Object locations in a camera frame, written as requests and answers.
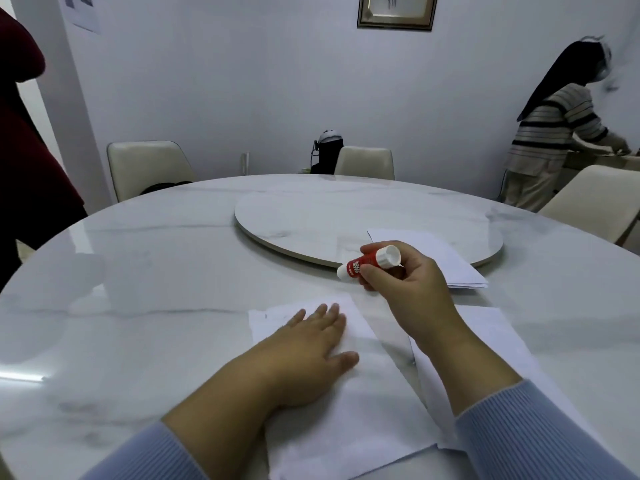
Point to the cream upholstered chair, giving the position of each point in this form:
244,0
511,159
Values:
364,163
595,199
145,167

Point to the printed wall notice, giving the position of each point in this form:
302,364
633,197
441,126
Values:
85,19

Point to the framed calligraphy picture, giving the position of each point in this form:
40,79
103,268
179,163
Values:
397,9

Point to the stack of white papers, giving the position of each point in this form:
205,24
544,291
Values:
350,419
500,339

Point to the black cloth bundle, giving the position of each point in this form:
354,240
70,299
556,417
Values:
165,187

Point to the person's left hand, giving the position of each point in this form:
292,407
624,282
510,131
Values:
300,354

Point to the round marble turntable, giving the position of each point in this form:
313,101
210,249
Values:
300,214

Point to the person's left forearm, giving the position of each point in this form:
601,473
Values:
210,434

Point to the beige sideboard cabinet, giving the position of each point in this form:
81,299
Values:
585,160

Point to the clear plastic tube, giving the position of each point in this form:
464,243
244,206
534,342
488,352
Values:
245,163

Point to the person's right hand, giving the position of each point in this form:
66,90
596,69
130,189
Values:
420,299

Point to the person's right forearm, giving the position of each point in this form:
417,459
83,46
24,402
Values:
500,419

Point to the white paper sheet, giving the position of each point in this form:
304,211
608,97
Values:
450,259

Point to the red white glue stick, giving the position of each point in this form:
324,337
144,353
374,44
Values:
356,267

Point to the white headset device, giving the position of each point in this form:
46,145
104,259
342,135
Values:
330,136

